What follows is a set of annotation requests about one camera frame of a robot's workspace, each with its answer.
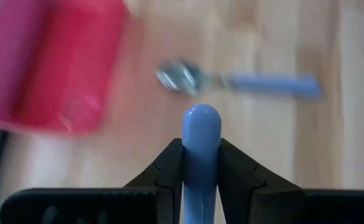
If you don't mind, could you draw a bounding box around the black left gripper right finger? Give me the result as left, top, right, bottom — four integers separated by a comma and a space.
216, 138, 364, 224

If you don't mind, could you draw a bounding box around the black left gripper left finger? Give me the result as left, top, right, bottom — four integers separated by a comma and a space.
0, 138, 185, 224

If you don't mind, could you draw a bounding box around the pink plastic bin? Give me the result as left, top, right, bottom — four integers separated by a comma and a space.
0, 0, 129, 134

